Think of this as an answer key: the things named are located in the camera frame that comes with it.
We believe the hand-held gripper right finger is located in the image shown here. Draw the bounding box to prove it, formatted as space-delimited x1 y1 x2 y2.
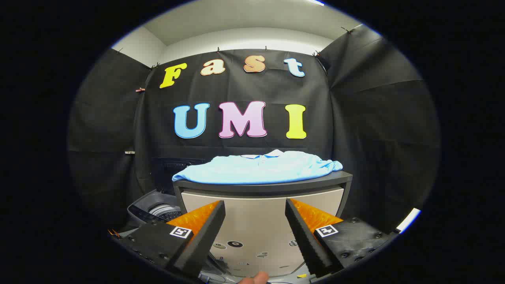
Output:
285 198 398 277

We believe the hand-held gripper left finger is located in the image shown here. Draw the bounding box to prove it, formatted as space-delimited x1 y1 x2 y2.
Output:
112 200 226 280

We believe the grey washing machine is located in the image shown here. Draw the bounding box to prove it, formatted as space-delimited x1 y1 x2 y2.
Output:
127 189 187 230

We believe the dark transparent washing machine lid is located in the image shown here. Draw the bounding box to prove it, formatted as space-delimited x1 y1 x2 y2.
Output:
152 157 206 194

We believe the light blue polo shirt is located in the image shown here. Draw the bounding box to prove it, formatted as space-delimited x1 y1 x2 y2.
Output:
172 149 344 185

